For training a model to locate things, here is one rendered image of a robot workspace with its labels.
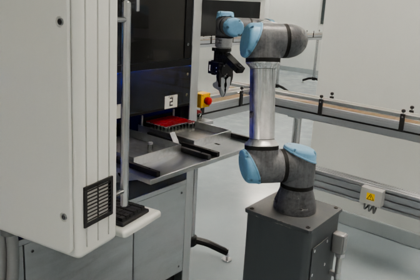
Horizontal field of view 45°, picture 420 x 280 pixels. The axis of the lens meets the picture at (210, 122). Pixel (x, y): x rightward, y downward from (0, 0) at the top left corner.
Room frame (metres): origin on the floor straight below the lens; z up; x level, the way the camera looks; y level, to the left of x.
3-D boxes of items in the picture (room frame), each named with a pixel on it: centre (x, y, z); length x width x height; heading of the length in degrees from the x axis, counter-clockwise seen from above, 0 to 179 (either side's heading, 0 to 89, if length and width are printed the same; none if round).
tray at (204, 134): (2.24, 0.11, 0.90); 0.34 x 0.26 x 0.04; 52
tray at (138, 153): (1.98, 0.33, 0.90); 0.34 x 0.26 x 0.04; 52
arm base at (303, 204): (1.67, -0.32, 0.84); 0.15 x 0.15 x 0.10
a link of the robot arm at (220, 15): (2.18, -0.04, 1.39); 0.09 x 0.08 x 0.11; 15
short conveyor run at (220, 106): (2.82, -0.01, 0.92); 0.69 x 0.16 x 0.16; 142
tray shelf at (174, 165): (2.07, 0.17, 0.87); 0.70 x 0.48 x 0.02; 142
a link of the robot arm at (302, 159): (1.67, -0.31, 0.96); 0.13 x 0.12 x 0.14; 105
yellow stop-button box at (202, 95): (2.51, 0.05, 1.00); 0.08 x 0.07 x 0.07; 52
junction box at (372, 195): (2.58, -0.90, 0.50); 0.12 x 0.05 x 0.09; 52
